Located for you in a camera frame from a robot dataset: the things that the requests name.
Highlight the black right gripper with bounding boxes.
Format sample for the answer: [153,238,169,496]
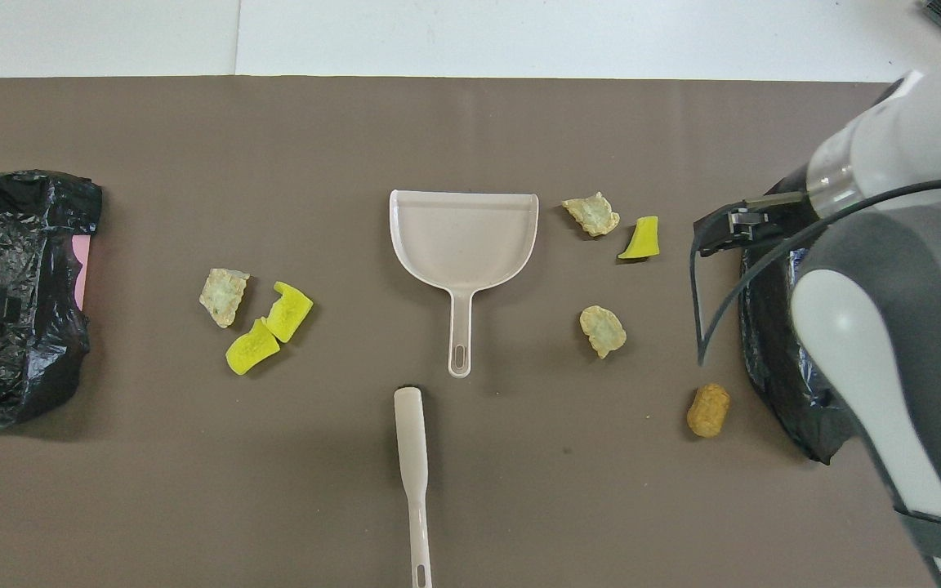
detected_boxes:
[693,189,821,257]

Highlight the beige sponge chunk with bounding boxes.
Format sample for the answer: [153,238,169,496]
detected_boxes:
[561,192,621,238]
[198,268,251,329]
[579,305,628,360]

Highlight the brown oval sponge piece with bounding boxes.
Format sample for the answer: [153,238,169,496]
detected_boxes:
[686,383,731,439]

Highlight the beige plastic dustpan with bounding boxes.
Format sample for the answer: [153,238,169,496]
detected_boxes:
[389,189,540,379]

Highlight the yellow sponge piece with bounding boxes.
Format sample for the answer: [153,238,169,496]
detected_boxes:
[263,281,314,344]
[618,216,661,261]
[225,317,282,376]

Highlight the beige brush black bristles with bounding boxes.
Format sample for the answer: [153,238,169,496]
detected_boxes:
[393,383,434,588]

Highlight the black bag pink bin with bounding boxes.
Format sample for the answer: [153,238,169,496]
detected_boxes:
[0,169,104,429]

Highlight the black bag lined bin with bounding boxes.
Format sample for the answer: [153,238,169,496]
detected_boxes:
[737,167,859,466]

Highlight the brown table mat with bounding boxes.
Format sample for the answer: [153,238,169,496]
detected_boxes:
[0,76,941,588]

